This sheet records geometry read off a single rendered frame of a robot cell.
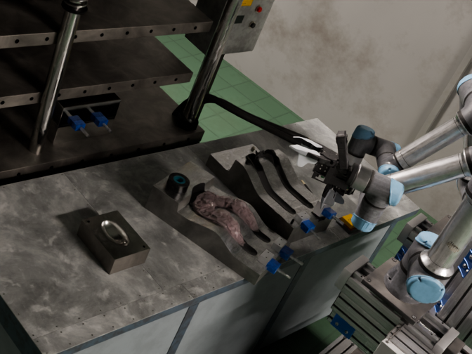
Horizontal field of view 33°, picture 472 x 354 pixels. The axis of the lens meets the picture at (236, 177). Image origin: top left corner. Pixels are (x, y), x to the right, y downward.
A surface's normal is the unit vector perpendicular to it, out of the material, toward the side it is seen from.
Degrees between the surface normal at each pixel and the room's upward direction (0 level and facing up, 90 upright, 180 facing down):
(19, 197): 0
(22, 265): 0
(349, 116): 90
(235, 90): 0
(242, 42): 90
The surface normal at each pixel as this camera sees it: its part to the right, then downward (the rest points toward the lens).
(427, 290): -0.27, 0.60
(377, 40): -0.60, 0.27
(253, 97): 0.35, -0.76
